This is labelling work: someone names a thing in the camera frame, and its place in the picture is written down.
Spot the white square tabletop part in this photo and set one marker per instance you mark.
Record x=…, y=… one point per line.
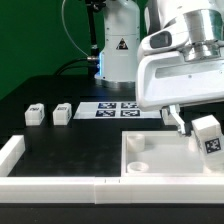
x=164, y=153

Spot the white sheet with markers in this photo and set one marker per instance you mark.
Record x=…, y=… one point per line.
x=113, y=110

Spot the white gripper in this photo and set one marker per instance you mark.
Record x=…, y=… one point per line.
x=164, y=78

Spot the white U-shaped obstacle fence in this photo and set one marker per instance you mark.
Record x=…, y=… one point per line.
x=102, y=190

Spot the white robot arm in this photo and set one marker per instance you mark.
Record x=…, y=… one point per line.
x=126, y=26

